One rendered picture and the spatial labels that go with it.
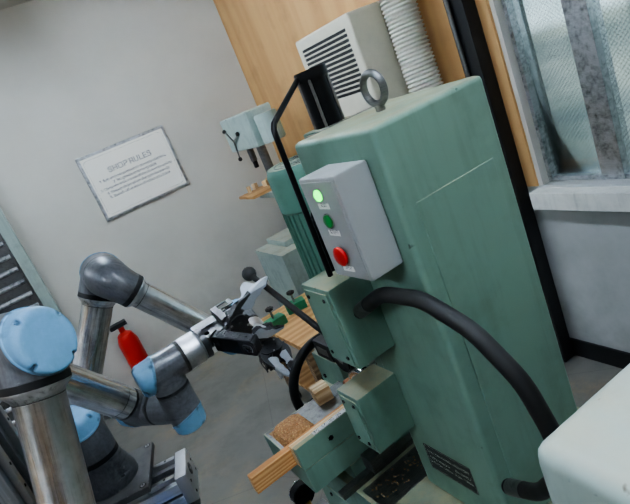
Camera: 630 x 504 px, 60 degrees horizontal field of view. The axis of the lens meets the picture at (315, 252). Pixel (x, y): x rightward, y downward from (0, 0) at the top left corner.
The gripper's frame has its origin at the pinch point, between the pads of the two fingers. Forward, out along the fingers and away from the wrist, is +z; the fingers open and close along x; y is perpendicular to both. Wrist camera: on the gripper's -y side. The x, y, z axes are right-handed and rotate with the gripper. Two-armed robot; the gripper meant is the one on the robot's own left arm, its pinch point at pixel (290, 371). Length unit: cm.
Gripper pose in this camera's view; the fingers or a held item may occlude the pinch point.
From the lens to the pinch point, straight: 162.8
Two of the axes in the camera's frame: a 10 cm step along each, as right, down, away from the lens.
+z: 5.6, 5.2, -6.5
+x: -8.3, 4.0, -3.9
